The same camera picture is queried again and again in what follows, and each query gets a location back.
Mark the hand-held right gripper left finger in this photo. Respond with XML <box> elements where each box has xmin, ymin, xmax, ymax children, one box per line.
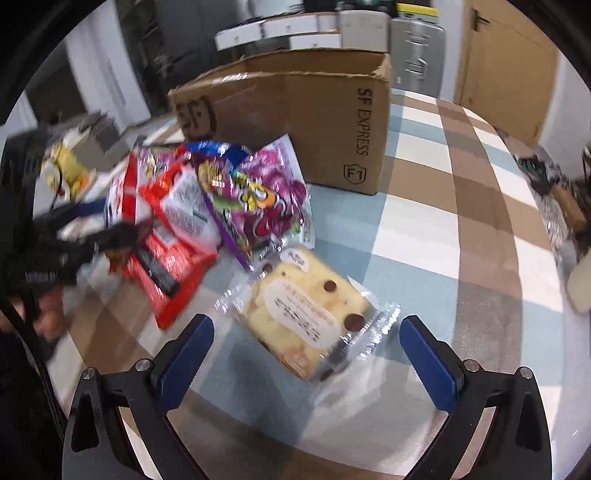
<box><xmin>61</xmin><ymin>313</ymin><xmax>215</xmax><ymax>480</ymax></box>

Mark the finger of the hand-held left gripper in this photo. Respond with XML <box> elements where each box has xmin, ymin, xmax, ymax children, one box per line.
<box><xmin>55</xmin><ymin>220</ymin><xmax>155</xmax><ymax>280</ymax></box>
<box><xmin>44</xmin><ymin>198</ymin><xmax>112</xmax><ymax>232</ymax></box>

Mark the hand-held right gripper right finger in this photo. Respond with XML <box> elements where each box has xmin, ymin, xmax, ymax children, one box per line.
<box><xmin>398</xmin><ymin>315</ymin><xmax>552</xmax><ymax>480</ymax></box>

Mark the yellow printed packet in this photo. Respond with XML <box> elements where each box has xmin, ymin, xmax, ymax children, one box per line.
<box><xmin>39</xmin><ymin>140</ymin><xmax>94</xmax><ymax>205</ymax></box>

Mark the white red packet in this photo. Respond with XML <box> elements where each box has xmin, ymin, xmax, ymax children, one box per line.
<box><xmin>104</xmin><ymin>147</ymin><xmax>154</xmax><ymax>228</ymax></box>

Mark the red cookie packet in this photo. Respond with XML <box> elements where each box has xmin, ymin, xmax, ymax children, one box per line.
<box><xmin>121</xmin><ymin>231</ymin><xmax>219</xmax><ymax>331</ymax></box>

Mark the red orange snack packet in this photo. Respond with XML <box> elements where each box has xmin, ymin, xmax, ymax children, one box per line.
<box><xmin>137</xmin><ymin>161</ymin><xmax>222</xmax><ymax>260</ymax></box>

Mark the purple candy packet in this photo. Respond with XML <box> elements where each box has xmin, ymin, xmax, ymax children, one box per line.
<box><xmin>196</xmin><ymin>159</ymin><xmax>264</xmax><ymax>274</ymax></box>
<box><xmin>240</xmin><ymin>134</ymin><xmax>318</xmax><ymax>252</ymax></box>

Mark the yellow cake packet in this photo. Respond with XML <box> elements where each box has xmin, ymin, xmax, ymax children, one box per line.
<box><xmin>213</xmin><ymin>244</ymin><xmax>402</xmax><ymax>385</ymax></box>

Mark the blue cookie packet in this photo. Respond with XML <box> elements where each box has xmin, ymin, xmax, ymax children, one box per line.
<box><xmin>177</xmin><ymin>140</ymin><xmax>254</xmax><ymax>171</ymax></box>

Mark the brown cardboard box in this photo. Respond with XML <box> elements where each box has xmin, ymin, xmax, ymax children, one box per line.
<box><xmin>167</xmin><ymin>48</ymin><xmax>392</xmax><ymax>197</ymax></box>

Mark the person's left hand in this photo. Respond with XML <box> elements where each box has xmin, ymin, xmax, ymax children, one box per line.
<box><xmin>7</xmin><ymin>286</ymin><xmax>68</xmax><ymax>343</ymax></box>

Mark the white bucket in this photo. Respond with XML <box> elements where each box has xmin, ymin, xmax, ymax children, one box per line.
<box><xmin>567</xmin><ymin>257</ymin><xmax>591</xmax><ymax>315</ymax></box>

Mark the metal shoe rack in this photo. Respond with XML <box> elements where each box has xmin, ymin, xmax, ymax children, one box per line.
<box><xmin>516</xmin><ymin>142</ymin><xmax>591</xmax><ymax>259</ymax></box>

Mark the white dresser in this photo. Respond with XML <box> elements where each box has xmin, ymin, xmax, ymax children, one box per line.
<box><xmin>213</xmin><ymin>13</ymin><xmax>343</xmax><ymax>52</ymax></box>

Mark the wooden door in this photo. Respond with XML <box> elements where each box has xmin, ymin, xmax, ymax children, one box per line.
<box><xmin>454</xmin><ymin>0</ymin><xmax>563</xmax><ymax>145</ymax></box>

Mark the silver suitcase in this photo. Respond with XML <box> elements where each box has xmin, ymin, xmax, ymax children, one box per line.
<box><xmin>389</xmin><ymin>16</ymin><xmax>448</xmax><ymax>96</ymax></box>

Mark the beige suitcase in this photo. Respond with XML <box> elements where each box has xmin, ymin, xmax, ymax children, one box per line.
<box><xmin>338</xmin><ymin>9</ymin><xmax>392</xmax><ymax>54</ymax></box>

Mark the yellow black shoebox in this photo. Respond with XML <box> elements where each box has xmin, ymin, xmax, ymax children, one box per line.
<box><xmin>394</xmin><ymin>6</ymin><xmax>438</xmax><ymax>21</ymax></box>

